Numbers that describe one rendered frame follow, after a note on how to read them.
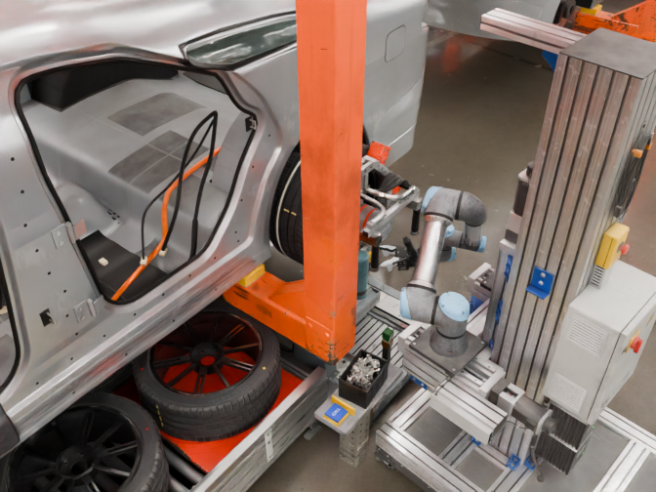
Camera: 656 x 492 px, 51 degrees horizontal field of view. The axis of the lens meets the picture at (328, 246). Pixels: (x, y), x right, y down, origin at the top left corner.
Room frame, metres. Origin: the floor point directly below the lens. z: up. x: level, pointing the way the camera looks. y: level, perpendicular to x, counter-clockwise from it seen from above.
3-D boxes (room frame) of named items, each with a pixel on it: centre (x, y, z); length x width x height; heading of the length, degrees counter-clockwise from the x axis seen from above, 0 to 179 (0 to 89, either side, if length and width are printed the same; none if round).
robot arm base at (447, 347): (1.86, -0.47, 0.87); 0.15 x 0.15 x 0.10
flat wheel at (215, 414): (2.10, 0.55, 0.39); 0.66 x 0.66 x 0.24
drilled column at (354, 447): (1.89, -0.12, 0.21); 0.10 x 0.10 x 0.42; 52
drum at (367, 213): (2.61, -0.19, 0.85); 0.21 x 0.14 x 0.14; 52
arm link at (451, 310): (1.86, -0.47, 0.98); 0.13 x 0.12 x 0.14; 71
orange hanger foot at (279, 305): (2.31, 0.25, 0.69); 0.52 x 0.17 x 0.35; 52
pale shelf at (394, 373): (1.92, -0.14, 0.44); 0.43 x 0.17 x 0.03; 142
